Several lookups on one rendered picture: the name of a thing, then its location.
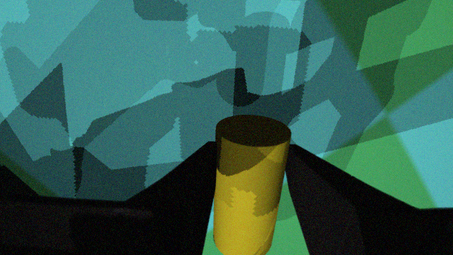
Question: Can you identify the yellow cylinder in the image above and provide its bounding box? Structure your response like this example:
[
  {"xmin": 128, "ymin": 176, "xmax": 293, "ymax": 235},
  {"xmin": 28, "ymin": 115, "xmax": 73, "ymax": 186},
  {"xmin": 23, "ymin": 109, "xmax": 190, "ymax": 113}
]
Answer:
[{"xmin": 213, "ymin": 115, "xmax": 291, "ymax": 255}]

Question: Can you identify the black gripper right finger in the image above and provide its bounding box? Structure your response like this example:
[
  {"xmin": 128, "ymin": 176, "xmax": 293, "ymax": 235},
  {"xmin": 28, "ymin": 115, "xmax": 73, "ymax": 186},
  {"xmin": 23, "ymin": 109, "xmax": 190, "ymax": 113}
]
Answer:
[{"xmin": 285, "ymin": 144, "xmax": 453, "ymax": 255}]

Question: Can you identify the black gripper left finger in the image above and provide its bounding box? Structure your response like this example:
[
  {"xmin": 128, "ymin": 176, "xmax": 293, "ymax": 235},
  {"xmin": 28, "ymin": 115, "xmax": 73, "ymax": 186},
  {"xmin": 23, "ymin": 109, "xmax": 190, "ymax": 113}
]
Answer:
[{"xmin": 0, "ymin": 141, "xmax": 217, "ymax": 255}]

